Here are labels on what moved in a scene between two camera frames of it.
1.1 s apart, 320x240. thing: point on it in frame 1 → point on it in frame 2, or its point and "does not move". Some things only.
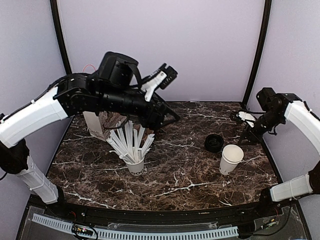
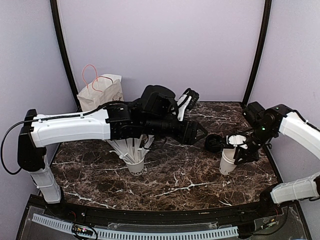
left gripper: [155, 121] → [188, 135]
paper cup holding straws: [136, 169] does not move
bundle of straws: [128, 143] does not move
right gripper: [245, 134] → [249, 157]
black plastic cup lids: [214, 143] does not move
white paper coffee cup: [232, 155] does not move
